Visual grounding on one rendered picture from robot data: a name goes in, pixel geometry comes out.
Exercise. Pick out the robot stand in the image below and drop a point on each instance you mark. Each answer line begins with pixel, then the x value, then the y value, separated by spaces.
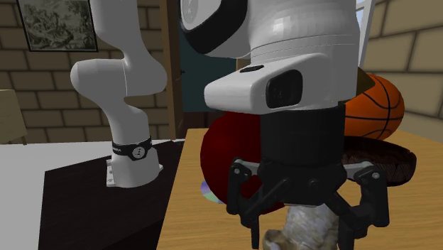
pixel 86 207

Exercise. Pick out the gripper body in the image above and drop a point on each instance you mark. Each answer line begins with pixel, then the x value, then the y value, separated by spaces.
pixel 301 138

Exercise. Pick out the dark red ball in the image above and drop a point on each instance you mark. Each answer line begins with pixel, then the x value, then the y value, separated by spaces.
pixel 225 149

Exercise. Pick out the white framed window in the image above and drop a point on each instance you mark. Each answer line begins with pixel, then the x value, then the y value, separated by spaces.
pixel 367 27

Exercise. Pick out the teal door with wooden frame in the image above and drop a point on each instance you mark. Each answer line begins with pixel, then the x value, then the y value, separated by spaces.
pixel 204 79

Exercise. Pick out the orange basketball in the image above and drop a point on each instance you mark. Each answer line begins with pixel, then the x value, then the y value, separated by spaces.
pixel 377 107

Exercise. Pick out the shiny iridescent disc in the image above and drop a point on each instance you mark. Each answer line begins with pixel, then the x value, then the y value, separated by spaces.
pixel 207 194

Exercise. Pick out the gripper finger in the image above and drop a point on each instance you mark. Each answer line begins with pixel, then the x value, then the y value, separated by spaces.
pixel 239 187
pixel 373 197

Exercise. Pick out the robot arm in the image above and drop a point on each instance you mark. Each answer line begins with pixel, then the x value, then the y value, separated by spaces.
pixel 304 34

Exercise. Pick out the framed grey wall picture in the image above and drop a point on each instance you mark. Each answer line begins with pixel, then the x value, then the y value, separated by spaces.
pixel 57 24

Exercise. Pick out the dark brown bowl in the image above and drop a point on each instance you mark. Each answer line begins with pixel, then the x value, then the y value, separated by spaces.
pixel 387 155

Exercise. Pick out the beige furry figure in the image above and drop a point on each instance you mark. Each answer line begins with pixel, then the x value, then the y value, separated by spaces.
pixel 304 225

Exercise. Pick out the wooden table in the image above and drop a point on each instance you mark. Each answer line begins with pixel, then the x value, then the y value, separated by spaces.
pixel 207 228

